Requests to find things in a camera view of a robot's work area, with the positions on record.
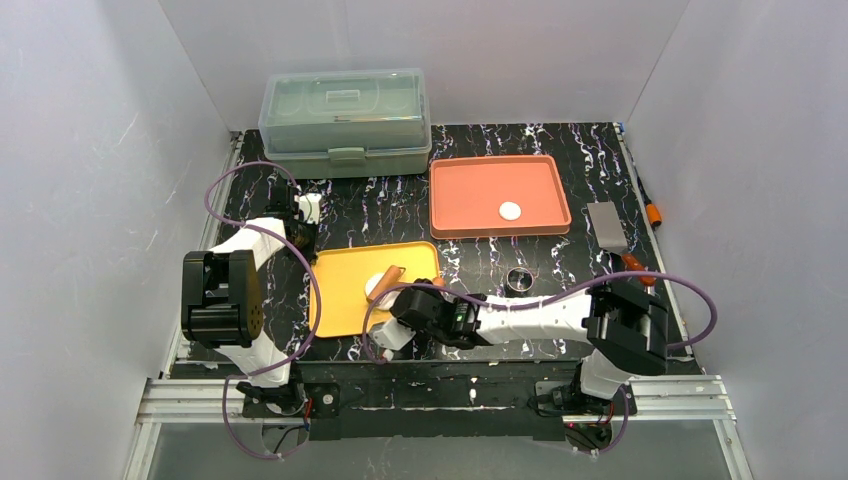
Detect wooden dough roller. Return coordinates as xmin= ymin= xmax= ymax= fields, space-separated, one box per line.
xmin=366 ymin=265 xmax=406 ymax=304

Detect white dough ball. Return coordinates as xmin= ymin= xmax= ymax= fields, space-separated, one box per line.
xmin=364 ymin=273 xmax=384 ymax=302

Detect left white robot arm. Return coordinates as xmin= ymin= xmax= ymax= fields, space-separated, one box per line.
xmin=180 ymin=186 xmax=323 ymax=388

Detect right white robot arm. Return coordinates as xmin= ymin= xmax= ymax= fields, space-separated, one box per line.
xmin=368 ymin=281 xmax=668 ymax=400

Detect yellow plastic tray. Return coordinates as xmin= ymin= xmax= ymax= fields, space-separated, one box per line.
xmin=309 ymin=241 xmax=441 ymax=338

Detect green plastic storage box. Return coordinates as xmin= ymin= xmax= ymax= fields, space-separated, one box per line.
xmin=258 ymin=68 xmax=432 ymax=179

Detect flat round white wrapper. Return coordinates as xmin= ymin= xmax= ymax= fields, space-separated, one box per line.
xmin=498 ymin=201 xmax=522 ymax=222

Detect orange-red plastic tray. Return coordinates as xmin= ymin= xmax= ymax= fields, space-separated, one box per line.
xmin=429 ymin=155 xmax=572 ymax=240

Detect orange black screwdriver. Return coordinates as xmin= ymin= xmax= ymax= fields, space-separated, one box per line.
xmin=631 ymin=160 xmax=663 ymax=231

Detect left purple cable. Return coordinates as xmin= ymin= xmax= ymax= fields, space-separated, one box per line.
xmin=203 ymin=160 xmax=322 ymax=462

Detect metal scraper orange handle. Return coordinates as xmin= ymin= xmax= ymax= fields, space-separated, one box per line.
xmin=587 ymin=202 xmax=647 ymax=272

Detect aluminium front frame rail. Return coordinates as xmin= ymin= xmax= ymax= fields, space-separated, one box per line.
xmin=124 ymin=372 xmax=752 ymax=479

